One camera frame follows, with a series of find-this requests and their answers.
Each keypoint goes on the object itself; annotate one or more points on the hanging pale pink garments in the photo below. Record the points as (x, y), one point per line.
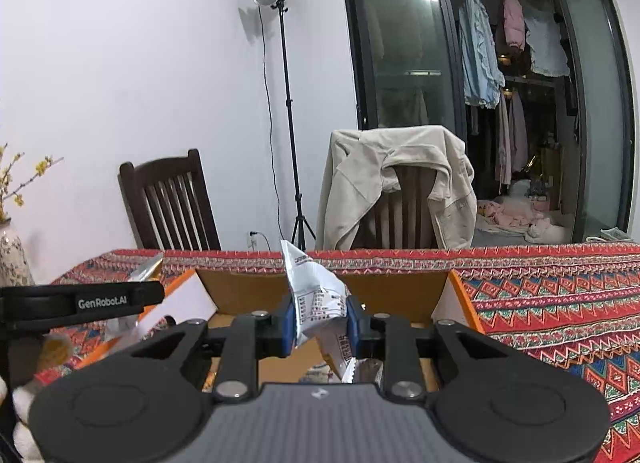
(512, 138)

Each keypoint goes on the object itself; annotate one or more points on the studio light on stand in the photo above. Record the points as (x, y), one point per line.
(287, 118)

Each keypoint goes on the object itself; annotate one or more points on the wooden chair under jacket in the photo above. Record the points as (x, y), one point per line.
(400, 213)

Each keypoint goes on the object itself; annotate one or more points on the black framed sliding glass door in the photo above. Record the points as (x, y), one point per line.
(395, 43)

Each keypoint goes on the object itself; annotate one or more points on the red patterned tablecloth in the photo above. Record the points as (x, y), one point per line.
(550, 303)

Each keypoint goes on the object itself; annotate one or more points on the small white snack packet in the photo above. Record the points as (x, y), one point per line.
(312, 303)

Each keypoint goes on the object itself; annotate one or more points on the hanging white top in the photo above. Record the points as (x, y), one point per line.
(547, 45)

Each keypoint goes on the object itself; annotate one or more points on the orange cardboard box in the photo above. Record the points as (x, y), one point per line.
(240, 293)

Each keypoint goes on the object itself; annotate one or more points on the yellow brown snack packet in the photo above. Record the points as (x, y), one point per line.
(55, 353)

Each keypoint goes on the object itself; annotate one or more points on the yellow blossom twigs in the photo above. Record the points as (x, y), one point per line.
(20, 183)

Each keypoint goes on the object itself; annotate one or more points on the hanging pink jacket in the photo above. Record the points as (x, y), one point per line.
(514, 23)

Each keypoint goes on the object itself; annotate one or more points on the hanging light blue shirt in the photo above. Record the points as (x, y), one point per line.
(477, 53)

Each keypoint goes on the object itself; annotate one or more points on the dark wooden chair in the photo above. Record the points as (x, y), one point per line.
(170, 203)

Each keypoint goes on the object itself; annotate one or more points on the small floral ceramic vase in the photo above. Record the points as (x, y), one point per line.
(12, 258)

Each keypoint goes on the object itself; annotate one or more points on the beige jacket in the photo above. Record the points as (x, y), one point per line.
(360, 183)

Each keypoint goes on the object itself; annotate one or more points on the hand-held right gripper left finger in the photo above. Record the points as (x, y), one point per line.
(287, 329)

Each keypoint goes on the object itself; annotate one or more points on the silver white snack packet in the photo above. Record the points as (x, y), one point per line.
(145, 270)

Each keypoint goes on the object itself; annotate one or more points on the person's left hand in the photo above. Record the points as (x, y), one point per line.
(24, 403)

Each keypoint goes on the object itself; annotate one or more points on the pile of pink clothes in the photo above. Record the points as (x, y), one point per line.
(520, 215)

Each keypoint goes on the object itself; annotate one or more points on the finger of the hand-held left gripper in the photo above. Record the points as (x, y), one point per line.
(152, 293)

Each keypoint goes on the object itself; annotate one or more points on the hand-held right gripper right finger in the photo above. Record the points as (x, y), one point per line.
(352, 329)

